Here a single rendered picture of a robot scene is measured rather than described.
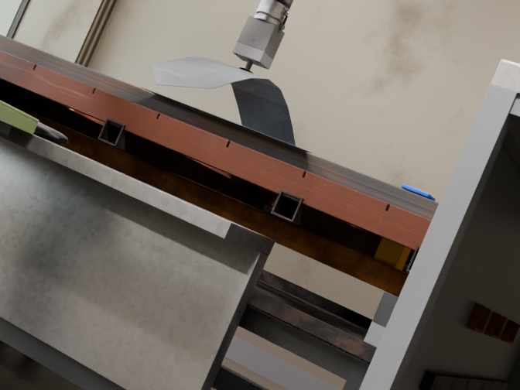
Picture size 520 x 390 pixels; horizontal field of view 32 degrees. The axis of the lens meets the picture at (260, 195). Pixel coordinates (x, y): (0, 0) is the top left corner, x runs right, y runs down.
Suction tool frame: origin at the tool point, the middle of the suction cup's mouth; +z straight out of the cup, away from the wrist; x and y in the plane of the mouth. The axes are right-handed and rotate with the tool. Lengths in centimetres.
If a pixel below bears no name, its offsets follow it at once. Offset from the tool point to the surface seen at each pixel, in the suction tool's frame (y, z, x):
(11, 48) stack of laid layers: 41, 18, 36
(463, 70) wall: 17, -78, -230
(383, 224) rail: -63, 24, 42
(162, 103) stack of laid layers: -5.2, 17.1, 37.0
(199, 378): -43, 64, 46
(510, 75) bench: -82, -1, 76
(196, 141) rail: -19, 22, 42
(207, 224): -40, 36, 62
